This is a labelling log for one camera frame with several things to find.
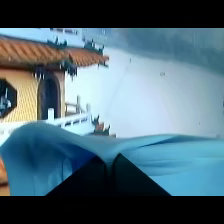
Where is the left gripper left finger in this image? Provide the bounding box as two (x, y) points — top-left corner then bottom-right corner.
(45, 155), (110, 197)

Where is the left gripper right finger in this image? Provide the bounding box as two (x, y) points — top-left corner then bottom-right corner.
(110, 152), (172, 197)

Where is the blue garment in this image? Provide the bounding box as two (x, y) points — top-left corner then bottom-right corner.
(0, 120), (224, 197)

